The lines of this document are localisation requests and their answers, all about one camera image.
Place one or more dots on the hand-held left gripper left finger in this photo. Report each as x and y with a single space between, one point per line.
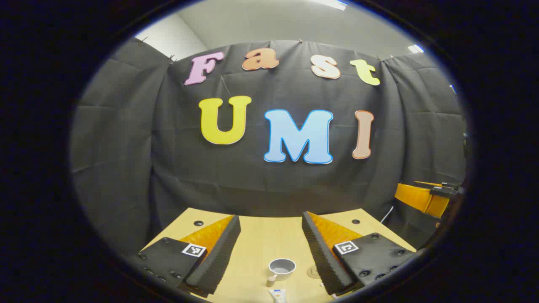
219 256

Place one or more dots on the light wooden desktop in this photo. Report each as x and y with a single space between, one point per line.
265 240

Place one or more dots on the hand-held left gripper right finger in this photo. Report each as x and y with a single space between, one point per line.
322 256

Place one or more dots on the white toothpaste tube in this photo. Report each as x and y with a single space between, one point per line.
278 296

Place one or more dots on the round cork coaster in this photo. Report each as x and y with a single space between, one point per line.
312 272

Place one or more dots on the ceiling light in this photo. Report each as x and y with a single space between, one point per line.
415 49
332 3

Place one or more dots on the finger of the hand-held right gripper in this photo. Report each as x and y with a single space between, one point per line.
444 190
417 198

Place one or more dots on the black backdrop cloth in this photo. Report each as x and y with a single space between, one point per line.
126 147

